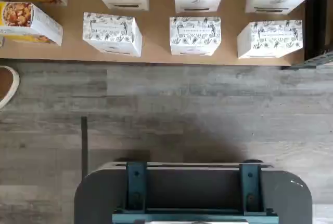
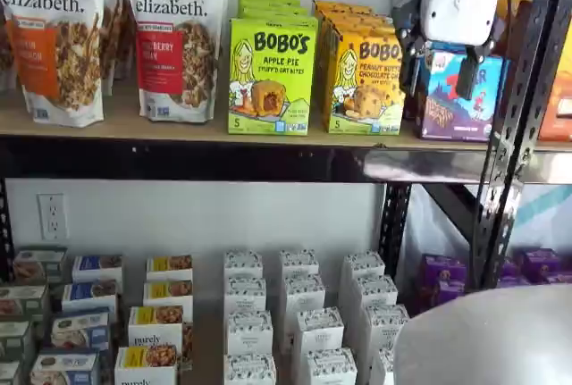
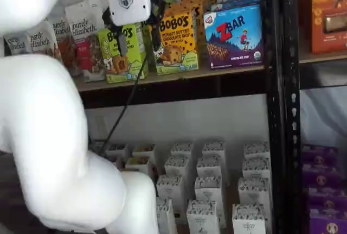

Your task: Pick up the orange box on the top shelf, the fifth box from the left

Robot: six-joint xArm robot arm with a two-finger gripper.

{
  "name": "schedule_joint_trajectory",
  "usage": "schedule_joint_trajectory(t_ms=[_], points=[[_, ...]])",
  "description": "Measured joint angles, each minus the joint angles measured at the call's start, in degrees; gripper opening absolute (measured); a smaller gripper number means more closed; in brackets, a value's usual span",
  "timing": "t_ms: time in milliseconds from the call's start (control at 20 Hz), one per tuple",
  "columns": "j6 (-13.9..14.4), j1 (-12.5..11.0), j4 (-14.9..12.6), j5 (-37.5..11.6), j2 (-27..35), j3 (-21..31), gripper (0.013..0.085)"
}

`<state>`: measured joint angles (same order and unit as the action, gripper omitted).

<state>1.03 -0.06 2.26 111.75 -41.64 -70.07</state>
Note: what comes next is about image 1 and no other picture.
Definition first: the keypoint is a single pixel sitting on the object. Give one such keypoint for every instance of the gray rounded robot base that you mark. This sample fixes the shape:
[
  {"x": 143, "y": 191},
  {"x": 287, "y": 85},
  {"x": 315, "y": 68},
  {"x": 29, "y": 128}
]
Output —
[{"x": 99, "y": 195}]

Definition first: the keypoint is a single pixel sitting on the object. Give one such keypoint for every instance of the teal metal crossbar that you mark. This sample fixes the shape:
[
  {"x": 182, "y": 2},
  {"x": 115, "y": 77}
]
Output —
[{"x": 195, "y": 216}]

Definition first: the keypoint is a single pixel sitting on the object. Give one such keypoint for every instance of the teal metal bracket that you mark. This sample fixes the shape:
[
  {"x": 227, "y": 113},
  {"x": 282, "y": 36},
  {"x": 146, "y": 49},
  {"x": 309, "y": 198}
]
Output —
[
  {"x": 135, "y": 185},
  {"x": 250, "y": 185}
]

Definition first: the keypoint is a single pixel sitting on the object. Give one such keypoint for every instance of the black floor strip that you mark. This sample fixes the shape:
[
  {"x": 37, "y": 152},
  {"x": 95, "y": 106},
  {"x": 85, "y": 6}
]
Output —
[{"x": 84, "y": 146}]

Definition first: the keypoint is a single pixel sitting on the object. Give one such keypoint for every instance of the adjacent metal shelf rack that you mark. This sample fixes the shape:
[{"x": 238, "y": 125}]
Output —
[{"x": 309, "y": 61}]

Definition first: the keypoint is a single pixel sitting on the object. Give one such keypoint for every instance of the brown shoe white sole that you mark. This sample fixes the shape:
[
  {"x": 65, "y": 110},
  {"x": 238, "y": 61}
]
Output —
[{"x": 6, "y": 83}]

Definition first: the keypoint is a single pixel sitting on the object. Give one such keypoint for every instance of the white granola boxes group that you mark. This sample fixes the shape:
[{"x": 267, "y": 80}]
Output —
[{"x": 156, "y": 39}]

